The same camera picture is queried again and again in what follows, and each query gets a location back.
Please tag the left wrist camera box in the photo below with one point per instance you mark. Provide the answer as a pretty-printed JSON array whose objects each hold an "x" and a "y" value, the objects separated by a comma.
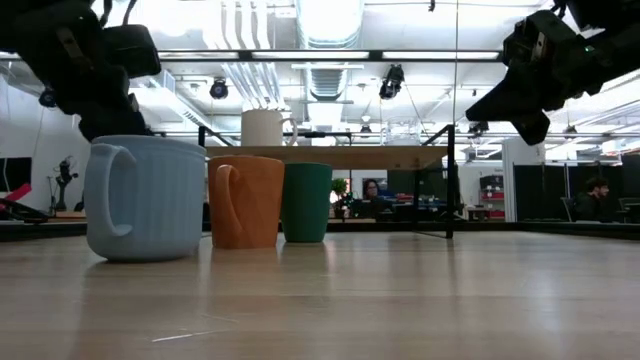
[{"x": 132, "y": 50}]

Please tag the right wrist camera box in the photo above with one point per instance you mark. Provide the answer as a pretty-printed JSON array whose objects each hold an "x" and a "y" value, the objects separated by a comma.
[{"x": 540, "y": 37}]

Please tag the red storage shelf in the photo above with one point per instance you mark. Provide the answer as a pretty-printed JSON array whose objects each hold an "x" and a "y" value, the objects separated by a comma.
[{"x": 492, "y": 197}]

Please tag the green potted plant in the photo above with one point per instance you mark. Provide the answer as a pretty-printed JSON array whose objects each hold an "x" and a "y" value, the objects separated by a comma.
[{"x": 340, "y": 187}]

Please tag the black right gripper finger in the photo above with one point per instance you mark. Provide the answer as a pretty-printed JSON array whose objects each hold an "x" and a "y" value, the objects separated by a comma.
[{"x": 520, "y": 95}]

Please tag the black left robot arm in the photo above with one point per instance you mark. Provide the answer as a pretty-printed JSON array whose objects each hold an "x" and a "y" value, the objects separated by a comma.
[{"x": 30, "y": 20}]

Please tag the black partition wall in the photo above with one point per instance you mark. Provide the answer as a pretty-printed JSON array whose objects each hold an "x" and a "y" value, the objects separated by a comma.
[{"x": 550, "y": 190}]

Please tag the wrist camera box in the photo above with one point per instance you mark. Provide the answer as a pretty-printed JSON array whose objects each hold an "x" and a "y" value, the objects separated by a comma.
[
  {"x": 540, "y": 37},
  {"x": 132, "y": 50}
]

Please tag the black monitor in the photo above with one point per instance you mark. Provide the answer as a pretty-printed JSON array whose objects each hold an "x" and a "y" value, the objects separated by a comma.
[{"x": 15, "y": 175}]

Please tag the background robot arm on stand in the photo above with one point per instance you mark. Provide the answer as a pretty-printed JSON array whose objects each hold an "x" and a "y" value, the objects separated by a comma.
[{"x": 65, "y": 180}]

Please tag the light blue ribbed mug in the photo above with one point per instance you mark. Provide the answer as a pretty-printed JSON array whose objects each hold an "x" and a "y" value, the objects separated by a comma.
[{"x": 150, "y": 200}]

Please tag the white ribbed mug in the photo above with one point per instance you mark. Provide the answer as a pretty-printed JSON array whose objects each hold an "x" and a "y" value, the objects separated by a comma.
[{"x": 262, "y": 127}]

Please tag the overhead light bar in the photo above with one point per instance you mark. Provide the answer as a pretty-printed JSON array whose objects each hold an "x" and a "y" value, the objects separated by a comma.
[{"x": 310, "y": 55}]

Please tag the orange faceted mug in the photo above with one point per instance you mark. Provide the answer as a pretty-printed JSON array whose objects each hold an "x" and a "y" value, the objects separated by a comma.
[{"x": 255, "y": 200}]

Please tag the person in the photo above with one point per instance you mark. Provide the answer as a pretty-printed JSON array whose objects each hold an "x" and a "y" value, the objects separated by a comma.
[
  {"x": 372, "y": 192},
  {"x": 592, "y": 200}
]

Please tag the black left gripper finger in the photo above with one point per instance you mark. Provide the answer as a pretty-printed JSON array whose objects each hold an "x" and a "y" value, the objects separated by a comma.
[{"x": 112, "y": 122}]

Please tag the wooden shelf with black legs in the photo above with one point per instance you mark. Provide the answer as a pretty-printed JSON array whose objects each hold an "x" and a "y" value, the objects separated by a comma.
[{"x": 350, "y": 157}]

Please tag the red flat object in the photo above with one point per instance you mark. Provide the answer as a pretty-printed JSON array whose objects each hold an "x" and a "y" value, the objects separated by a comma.
[{"x": 17, "y": 192}]

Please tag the black aluminium table frame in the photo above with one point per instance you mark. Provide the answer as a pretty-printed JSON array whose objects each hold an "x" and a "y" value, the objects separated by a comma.
[{"x": 550, "y": 229}]

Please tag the black ceiling spotlight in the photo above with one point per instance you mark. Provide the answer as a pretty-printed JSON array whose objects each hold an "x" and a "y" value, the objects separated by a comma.
[
  {"x": 391, "y": 82},
  {"x": 478, "y": 128},
  {"x": 218, "y": 89}
]

